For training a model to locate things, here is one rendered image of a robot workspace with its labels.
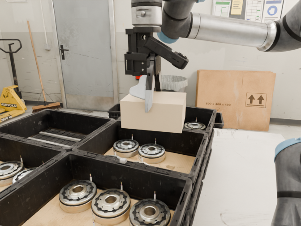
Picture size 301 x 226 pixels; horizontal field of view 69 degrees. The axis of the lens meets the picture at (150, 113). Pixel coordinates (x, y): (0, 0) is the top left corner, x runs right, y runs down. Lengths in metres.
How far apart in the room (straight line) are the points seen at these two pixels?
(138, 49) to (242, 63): 3.00
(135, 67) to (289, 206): 0.49
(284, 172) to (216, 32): 0.42
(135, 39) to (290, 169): 0.49
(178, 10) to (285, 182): 0.50
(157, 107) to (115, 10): 3.22
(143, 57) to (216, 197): 0.60
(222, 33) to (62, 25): 3.54
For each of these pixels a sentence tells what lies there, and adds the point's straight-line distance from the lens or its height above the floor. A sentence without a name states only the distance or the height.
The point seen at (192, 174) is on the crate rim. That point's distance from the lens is 0.62.
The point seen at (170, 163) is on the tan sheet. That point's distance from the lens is 0.84.
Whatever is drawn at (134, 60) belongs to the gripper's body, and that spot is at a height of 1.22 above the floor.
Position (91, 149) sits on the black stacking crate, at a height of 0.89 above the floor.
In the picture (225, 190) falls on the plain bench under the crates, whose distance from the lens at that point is 0.97.
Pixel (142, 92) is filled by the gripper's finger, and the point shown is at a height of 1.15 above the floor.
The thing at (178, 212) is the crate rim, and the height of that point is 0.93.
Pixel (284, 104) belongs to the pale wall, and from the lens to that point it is 3.78.
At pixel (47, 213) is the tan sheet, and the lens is 0.70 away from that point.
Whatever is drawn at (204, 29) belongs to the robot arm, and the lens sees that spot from 0.70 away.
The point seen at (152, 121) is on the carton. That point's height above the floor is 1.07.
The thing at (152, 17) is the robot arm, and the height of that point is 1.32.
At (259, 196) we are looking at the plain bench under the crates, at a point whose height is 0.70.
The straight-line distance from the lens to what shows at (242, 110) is 3.41.
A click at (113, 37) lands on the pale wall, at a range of 3.66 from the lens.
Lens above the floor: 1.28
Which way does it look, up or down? 20 degrees down
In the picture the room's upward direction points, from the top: straight up
